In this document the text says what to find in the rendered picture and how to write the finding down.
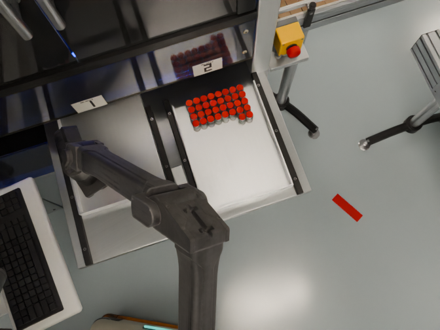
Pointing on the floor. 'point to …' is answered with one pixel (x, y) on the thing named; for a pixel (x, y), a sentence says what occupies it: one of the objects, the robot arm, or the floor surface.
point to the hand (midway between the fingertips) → (97, 183)
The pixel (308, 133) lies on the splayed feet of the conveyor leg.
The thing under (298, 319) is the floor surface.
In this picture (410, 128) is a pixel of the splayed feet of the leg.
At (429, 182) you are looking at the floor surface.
